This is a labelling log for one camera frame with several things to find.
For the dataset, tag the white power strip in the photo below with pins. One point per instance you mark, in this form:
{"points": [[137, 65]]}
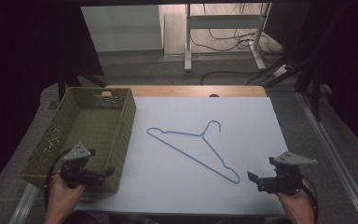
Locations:
{"points": [[281, 70]]}

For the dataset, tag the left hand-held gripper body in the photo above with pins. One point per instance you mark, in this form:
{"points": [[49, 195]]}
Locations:
{"points": [[77, 174]]}

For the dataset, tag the black stand leg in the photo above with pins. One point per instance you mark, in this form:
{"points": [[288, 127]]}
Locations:
{"points": [[316, 96], [62, 84]]}

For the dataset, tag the metal floor rail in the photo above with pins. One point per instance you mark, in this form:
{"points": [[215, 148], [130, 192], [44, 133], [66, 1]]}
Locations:
{"points": [[23, 202], [338, 161]]}

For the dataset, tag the white metal desk frame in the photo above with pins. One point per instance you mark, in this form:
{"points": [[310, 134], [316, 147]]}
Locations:
{"points": [[223, 21]]}

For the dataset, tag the person's left hand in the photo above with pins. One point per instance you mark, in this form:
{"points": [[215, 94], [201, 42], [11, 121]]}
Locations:
{"points": [[62, 199]]}

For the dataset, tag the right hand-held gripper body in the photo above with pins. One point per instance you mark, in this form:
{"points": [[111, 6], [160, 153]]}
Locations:
{"points": [[281, 182]]}

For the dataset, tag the green plastic basket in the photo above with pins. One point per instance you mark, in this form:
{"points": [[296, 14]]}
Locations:
{"points": [[90, 130]]}

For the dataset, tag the white table mat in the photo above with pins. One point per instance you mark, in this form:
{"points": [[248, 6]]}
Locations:
{"points": [[180, 186]]}

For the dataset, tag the person's right hand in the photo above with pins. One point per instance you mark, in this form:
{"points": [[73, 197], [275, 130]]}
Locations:
{"points": [[296, 205]]}

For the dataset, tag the small black knob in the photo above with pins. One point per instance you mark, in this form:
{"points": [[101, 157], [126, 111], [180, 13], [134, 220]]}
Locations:
{"points": [[214, 95]]}

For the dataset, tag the black curtain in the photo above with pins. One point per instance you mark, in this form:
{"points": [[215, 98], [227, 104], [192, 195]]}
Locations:
{"points": [[18, 62], [348, 62]]}

